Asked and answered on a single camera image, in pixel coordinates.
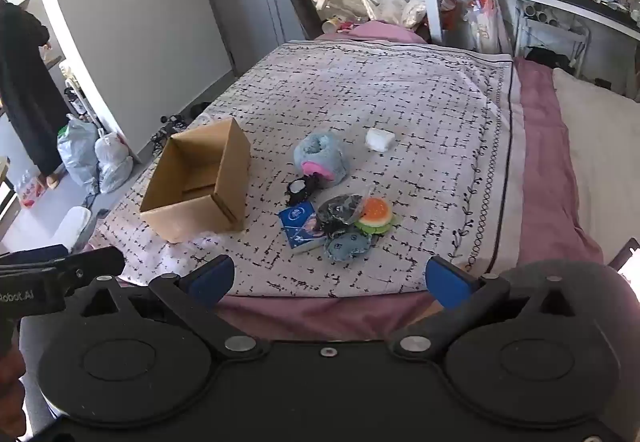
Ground clear bag of dark cloth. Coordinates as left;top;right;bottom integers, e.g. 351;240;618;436
316;193;371;239

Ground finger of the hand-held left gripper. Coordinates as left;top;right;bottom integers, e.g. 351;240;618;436
50;246;126;295

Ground white tissue pack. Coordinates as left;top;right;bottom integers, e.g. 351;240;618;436
365;128;396;153

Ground white plastic bag red print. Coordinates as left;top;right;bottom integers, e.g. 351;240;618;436
95;132;129;165

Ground brown cardboard box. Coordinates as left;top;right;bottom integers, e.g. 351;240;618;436
139;118;252;244

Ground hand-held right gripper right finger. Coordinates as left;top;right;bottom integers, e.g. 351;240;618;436
387;255;577;360

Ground pink bed sheet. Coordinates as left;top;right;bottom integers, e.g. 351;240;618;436
215;19;608;340

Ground pile of clear plastic bags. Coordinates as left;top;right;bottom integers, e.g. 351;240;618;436
337;0;428;30

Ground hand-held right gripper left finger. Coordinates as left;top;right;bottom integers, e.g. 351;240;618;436
75;255;267;364

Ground blue tissue packet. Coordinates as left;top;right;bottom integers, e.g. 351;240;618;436
278;202;329;255

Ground grey plush slipper pink trim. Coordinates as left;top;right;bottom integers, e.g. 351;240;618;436
292;132;349;186

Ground small black fabric item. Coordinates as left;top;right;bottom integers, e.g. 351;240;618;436
285;176;317;207

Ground burger plush toy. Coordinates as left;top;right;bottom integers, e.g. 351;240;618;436
355;198;396;235

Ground beige duvet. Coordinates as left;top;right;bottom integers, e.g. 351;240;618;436
551;68;640;269

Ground clear plastic bottle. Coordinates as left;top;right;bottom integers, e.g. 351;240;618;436
313;0;362;22

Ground plastic bags under desk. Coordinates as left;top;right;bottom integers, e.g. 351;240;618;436
464;0;512;55

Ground red white packet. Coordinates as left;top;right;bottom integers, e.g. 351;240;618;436
19;182;47;209

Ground grey plastic bag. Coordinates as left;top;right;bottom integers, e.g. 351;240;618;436
56;114;101;187

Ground pair of grey sneakers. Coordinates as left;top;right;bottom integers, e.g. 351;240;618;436
149;113;187;153

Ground blue grey plush toy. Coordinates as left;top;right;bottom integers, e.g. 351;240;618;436
325;231;374;264

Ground black patterned pale blanket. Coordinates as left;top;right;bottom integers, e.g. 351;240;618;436
92;40;516;299

